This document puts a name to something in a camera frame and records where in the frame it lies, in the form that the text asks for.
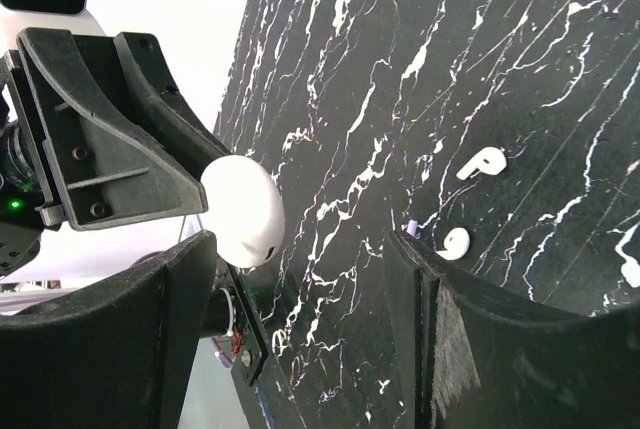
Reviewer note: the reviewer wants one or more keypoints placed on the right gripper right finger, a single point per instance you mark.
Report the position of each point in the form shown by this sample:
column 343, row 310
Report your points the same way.
column 473, row 355

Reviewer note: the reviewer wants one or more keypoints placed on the white earbud charging case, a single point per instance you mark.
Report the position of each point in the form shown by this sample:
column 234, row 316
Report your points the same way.
column 245, row 211

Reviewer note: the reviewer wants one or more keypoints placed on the white earbud upper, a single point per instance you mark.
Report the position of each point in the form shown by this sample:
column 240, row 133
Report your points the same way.
column 489, row 161

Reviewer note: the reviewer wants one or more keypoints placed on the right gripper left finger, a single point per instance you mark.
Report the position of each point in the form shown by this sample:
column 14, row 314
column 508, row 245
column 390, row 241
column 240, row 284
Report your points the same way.
column 115, row 354

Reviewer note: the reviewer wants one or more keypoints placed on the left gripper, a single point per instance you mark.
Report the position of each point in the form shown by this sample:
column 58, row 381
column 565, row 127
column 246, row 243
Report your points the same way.
column 96, row 133

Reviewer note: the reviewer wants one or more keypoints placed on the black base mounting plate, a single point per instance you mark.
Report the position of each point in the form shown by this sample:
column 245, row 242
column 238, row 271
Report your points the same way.
column 264, row 395

